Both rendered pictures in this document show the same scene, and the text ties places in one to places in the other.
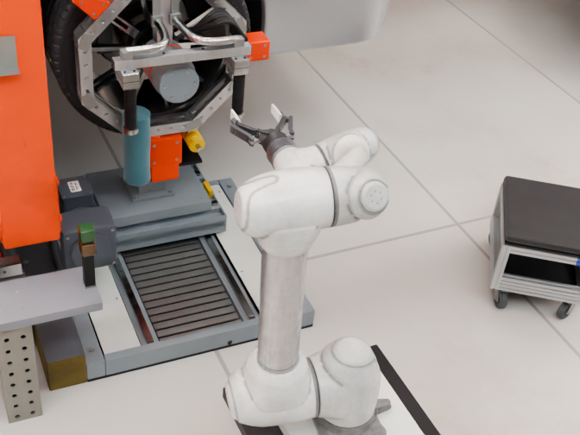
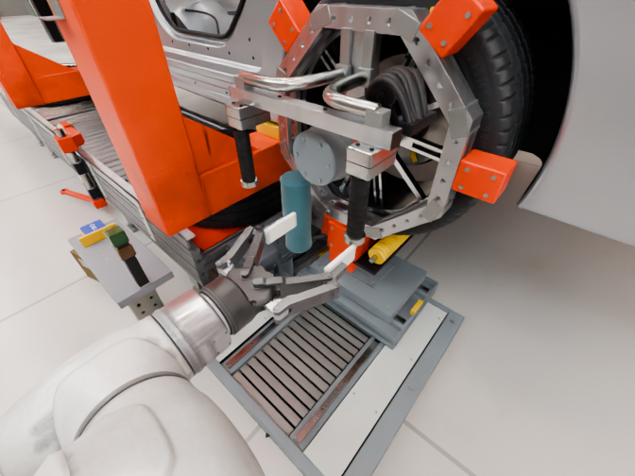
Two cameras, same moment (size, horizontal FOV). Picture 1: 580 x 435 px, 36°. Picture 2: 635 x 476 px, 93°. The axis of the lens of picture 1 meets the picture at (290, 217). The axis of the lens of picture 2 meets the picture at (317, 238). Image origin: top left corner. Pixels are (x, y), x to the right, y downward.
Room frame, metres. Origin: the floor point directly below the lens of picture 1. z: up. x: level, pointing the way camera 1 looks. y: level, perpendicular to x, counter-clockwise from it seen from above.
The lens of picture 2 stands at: (2.17, -0.21, 1.16)
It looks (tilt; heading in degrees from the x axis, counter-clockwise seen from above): 41 degrees down; 69
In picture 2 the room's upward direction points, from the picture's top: straight up
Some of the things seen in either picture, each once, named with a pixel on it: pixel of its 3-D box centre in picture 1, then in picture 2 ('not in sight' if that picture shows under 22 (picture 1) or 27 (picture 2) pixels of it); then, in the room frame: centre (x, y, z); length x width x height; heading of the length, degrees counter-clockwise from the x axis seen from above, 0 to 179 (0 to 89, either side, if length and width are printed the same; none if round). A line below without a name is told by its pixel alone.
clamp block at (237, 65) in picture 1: (236, 60); (372, 154); (2.44, 0.22, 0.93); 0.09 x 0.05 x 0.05; 28
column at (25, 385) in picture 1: (15, 360); (139, 294); (1.79, 0.75, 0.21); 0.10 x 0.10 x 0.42; 28
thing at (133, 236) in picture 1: (148, 206); (366, 282); (2.69, 0.54, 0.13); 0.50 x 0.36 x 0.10; 118
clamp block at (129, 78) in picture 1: (127, 74); (248, 111); (2.28, 0.52, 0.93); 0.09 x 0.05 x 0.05; 28
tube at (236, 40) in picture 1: (206, 19); (371, 74); (2.48, 0.32, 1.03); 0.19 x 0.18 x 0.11; 28
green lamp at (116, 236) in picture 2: (86, 232); (116, 236); (1.89, 0.55, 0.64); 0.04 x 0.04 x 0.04; 28
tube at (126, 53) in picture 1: (142, 26); (293, 59); (2.39, 0.49, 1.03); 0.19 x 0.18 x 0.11; 28
